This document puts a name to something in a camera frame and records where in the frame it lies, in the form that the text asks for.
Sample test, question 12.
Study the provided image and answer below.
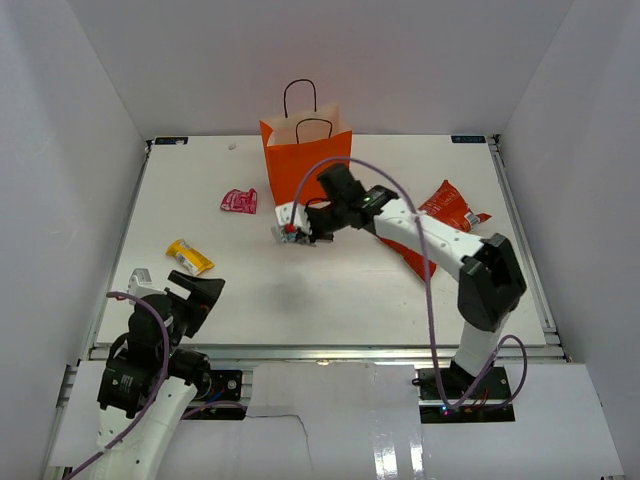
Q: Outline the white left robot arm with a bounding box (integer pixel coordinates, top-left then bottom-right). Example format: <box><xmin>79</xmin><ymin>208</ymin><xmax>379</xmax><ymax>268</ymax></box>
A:
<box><xmin>75</xmin><ymin>269</ymin><xmax>225</xmax><ymax>479</ymax></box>

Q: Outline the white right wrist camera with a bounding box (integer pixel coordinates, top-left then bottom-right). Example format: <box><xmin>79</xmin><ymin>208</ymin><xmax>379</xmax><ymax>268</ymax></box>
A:
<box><xmin>275</xmin><ymin>202</ymin><xmax>311</xmax><ymax>235</ymax></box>

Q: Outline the silver blue snack packet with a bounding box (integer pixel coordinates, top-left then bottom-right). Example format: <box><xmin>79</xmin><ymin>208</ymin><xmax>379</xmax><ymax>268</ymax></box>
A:
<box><xmin>271</xmin><ymin>226</ymin><xmax>314</xmax><ymax>246</ymax></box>

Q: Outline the yellow snack bar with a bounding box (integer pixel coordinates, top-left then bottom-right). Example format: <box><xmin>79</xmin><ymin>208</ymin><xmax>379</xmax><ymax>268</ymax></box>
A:
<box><xmin>166</xmin><ymin>239</ymin><xmax>215</xmax><ymax>276</ymax></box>

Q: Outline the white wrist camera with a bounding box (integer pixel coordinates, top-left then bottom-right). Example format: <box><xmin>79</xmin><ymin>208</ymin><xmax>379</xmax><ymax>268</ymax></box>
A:
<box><xmin>127</xmin><ymin>268</ymin><xmax>156</xmax><ymax>299</ymax></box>
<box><xmin>275</xmin><ymin>202</ymin><xmax>311</xmax><ymax>235</ymax></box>

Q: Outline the large red chips bag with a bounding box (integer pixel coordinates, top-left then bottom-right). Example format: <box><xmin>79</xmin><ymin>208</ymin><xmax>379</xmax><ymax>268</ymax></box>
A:
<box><xmin>379</xmin><ymin>180</ymin><xmax>492</xmax><ymax>279</ymax></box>

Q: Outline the orange paper bag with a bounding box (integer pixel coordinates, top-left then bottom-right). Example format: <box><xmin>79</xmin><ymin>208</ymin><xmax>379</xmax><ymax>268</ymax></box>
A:
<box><xmin>259</xmin><ymin>102</ymin><xmax>353</xmax><ymax>205</ymax></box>

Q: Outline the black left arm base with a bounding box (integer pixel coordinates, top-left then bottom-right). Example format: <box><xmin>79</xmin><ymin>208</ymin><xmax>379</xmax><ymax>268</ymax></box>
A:
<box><xmin>189</xmin><ymin>370</ymin><xmax>245</xmax><ymax>420</ymax></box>

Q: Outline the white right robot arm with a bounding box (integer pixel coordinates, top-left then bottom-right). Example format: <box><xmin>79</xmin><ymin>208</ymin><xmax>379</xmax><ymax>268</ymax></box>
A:
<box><xmin>305</xmin><ymin>163</ymin><xmax>527</xmax><ymax>399</ymax></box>

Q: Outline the left black corner label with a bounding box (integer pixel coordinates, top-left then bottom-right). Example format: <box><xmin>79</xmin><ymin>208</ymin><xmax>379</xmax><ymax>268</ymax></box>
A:
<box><xmin>153</xmin><ymin>136</ymin><xmax>189</xmax><ymax>146</ymax></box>

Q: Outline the black table corner label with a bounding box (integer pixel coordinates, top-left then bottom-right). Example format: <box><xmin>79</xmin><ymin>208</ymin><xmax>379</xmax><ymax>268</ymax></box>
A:
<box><xmin>451</xmin><ymin>135</ymin><xmax>486</xmax><ymax>144</ymax></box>

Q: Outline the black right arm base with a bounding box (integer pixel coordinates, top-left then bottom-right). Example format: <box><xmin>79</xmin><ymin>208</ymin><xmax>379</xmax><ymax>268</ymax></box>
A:
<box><xmin>412</xmin><ymin>364</ymin><xmax>516</xmax><ymax>425</ymax></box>

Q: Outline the pink red snack packet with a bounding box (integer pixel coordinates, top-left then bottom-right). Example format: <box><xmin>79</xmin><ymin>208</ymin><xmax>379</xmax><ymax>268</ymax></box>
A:
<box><xmin>220</xmin><ymin>188</ymin><xmax>258</xmax><ymax>215</ymax></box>

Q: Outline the aluminium table edge rail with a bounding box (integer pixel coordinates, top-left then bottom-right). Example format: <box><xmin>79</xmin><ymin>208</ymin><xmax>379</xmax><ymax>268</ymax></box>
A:
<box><xmin>487</xmin><ymin>134</ymin><xmax>567</xmax><ymax>363</ymax></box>

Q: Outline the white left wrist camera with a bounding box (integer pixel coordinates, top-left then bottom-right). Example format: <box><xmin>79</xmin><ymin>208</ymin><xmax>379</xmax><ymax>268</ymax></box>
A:
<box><xmin>127</xmin><ymin>268</ymin><xmax>156</xmax><ymax>299</ymax></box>

